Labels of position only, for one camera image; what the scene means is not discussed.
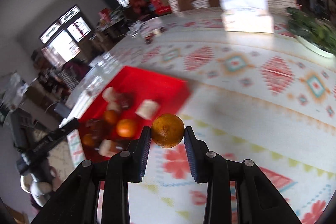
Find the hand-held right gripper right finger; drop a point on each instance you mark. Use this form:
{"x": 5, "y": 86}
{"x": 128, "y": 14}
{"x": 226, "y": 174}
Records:
{"x": 190, "y": 155}

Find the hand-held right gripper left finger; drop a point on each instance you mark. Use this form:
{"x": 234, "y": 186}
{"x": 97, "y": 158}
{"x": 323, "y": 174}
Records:
{"x": 143, "y": 153}

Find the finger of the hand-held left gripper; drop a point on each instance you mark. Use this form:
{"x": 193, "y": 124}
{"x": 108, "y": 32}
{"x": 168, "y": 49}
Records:
{"x": 67, "y": 127}

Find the red jujube date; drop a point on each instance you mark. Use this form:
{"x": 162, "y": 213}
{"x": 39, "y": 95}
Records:
{"x": 122, "y": 145}

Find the small orange mandarin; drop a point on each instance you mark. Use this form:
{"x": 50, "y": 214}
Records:
{"x": 88, "y": 139}

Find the beige cake piece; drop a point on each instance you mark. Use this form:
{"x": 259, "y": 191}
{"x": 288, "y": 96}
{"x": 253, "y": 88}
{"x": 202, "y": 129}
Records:
{"x": 147, "y": 108}
{"x": 107, "y": 148}

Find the red plastic tray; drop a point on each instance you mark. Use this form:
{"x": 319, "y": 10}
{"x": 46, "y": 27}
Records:
{"x": 157, "y": 85}

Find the person's left hand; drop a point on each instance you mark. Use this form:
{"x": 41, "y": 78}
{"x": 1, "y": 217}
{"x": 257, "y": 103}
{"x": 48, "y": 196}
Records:
{"x": 39, "y": 190}

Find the patterned tablecloth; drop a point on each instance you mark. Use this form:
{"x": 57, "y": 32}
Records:
{"x": 236, "y": 121}

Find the dark framed window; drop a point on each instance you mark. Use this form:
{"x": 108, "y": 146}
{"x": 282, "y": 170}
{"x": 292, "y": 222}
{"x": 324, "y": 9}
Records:
{"x": 65, "y": 27}

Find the white plastic packet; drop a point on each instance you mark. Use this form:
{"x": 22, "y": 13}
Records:
{"x": 143, "y": 27}

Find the red gift box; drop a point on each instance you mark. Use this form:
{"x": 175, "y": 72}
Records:
{"x": 160, "y": 3}

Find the white tissue pack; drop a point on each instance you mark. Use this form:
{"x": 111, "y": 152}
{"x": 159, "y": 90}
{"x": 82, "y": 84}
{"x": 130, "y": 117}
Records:
{"x": 246, "y": 14}

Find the white plate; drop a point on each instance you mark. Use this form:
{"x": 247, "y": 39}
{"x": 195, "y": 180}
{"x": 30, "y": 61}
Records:
{"x": 315, "y": 50}

